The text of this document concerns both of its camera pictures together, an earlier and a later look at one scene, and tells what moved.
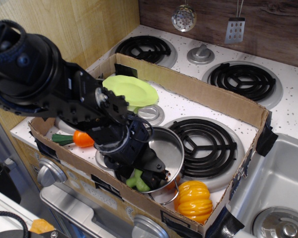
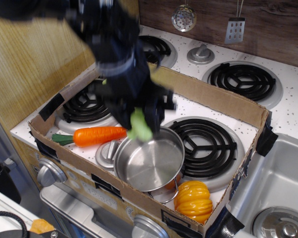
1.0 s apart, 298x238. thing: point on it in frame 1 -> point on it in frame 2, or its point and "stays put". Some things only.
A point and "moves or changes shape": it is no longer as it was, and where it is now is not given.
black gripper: [127, 147] -> [127, 70]
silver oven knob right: [144, 227] stays put
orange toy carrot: [80, 139] stays put
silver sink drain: [279, 221] stays put
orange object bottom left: [41, 226] stays put
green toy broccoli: [137, 181] moves or changes shape
